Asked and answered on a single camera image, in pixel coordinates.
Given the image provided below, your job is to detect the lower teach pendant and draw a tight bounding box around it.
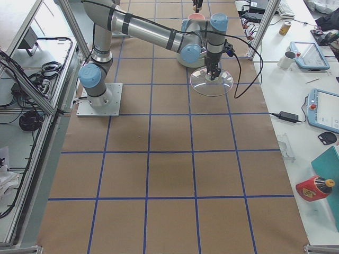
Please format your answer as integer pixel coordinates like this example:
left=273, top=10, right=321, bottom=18
left=307, top=88, right=338, bottom=133

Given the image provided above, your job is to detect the white mug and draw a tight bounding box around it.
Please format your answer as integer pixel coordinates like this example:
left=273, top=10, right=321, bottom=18
left=277, top=51, right=296, bottom=69

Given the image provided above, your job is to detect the small black power brick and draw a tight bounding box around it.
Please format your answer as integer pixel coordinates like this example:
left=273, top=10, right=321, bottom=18
left=270, top=111, right=305, bottom=123

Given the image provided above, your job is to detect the yellow drink can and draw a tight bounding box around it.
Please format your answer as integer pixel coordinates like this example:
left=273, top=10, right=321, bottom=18
left=279, top=21, right=291, bottom=36

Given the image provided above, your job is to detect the red bottle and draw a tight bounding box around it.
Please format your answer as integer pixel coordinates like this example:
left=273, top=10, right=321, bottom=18
left=295, top=175, right=335, bottom=202

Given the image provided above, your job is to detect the pale green cooking pot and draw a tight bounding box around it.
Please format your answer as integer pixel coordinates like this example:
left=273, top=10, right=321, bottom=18
left=176, top=51, right=207, bottom=68

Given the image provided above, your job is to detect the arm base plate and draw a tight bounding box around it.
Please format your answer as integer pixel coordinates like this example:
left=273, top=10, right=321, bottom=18
left=76, top=83, right=123, bottom=117

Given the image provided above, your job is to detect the pink bowl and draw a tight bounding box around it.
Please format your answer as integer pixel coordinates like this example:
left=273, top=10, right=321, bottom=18
left=188, top=13, right=205, bottom=20

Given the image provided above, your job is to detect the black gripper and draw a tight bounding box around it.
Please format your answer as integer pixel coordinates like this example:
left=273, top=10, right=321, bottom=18
left=192, top=0, right=221, bottom=79

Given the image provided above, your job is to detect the teal box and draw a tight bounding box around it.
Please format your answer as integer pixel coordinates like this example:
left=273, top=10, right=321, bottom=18
left=311, top=146, right=339, bottom=230

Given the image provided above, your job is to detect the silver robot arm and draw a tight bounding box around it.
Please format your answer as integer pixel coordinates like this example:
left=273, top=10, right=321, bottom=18
left=82, top=1, right=234, bottom=113

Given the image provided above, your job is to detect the upper teach pendant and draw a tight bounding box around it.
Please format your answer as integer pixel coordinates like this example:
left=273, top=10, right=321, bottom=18
left=289, top=41, right=330, bottom=71

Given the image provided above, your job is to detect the aluminium frame post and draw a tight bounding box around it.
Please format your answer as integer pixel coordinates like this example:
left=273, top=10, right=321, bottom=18
left=247, top=0, right=280, bottom=60

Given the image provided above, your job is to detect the black computer mouse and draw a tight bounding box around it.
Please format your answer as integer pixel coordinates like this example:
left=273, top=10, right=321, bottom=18
left=317, top=131, right=337, bottom=145

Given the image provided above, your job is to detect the glass pot lid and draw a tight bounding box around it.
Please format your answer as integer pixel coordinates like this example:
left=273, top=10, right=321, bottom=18
left=190, top=66, right=234, bottom=97

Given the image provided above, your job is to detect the teach pendant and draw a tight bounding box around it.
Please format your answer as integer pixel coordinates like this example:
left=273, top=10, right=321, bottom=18
left=307, top=88, right=338, bottom=133
left=289, top=41, right=330, bottom=71

